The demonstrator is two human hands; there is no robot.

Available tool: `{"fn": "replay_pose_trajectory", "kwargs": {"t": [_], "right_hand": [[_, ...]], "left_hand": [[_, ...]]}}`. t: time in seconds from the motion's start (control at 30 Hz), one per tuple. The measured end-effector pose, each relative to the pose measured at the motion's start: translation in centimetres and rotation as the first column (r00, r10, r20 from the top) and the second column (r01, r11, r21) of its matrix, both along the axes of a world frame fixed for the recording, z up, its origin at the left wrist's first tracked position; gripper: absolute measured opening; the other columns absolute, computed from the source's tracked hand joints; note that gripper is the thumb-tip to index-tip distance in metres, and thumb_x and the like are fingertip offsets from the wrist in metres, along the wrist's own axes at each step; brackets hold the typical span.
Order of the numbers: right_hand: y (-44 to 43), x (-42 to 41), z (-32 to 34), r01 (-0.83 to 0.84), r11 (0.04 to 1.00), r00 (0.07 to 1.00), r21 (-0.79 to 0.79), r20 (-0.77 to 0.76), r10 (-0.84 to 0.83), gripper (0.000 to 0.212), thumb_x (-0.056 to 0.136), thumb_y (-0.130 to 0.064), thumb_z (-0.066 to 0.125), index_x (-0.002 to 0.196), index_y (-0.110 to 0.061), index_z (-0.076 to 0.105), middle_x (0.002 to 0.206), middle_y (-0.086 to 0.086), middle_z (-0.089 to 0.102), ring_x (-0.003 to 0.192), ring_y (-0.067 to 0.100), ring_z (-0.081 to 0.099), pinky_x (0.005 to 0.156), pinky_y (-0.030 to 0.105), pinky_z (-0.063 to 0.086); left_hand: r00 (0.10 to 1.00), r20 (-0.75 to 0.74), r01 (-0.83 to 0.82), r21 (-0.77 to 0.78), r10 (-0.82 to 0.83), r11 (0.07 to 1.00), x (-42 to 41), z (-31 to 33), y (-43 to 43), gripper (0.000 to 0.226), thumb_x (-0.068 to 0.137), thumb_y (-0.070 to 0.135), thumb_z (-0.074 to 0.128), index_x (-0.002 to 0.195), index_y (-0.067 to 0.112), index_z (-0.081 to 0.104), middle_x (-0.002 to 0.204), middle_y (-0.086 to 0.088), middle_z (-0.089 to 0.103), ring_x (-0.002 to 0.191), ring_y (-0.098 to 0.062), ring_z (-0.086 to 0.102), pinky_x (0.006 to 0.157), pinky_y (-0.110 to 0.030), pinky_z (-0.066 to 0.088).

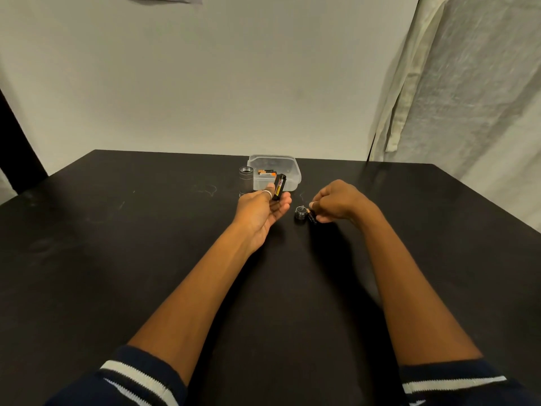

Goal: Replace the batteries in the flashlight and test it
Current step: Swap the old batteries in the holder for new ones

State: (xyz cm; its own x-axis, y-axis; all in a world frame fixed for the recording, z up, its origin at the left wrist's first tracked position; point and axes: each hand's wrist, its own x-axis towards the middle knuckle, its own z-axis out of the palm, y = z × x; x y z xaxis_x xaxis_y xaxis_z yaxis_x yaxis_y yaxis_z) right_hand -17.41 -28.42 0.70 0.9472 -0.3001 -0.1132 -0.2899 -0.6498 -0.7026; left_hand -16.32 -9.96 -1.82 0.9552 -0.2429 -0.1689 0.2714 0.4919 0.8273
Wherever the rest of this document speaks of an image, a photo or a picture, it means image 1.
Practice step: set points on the person's right hand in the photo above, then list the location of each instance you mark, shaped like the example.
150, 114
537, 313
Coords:
342, 202

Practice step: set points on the clear plastic container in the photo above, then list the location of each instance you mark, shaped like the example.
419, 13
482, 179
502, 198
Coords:
289, 164

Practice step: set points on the white curtain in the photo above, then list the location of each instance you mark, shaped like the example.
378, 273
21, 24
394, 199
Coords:
473, 97

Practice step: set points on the navy striped sweater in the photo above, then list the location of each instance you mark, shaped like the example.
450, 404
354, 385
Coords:
135, 380

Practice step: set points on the black battery holder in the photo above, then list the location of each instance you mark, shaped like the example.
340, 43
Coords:
282, 181

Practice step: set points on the black flashlight tail cap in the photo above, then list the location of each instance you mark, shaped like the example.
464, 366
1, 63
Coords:
300, 214

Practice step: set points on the black gold battery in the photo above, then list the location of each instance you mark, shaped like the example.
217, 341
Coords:
312, 217

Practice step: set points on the person's left hand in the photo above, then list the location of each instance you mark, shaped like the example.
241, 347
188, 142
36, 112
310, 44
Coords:
253, 219

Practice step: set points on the grey metal flashlight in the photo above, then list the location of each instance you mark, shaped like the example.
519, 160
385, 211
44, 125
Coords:
246, 179

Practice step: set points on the black door frame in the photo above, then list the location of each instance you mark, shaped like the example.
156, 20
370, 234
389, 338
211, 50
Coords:
17, 156

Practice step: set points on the person's left forearm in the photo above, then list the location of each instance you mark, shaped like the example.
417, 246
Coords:
190, 308

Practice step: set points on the person's right forearm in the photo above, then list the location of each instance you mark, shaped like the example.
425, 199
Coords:
418, 300

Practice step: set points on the yellow battery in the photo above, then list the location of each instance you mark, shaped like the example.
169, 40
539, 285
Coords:
278, 189

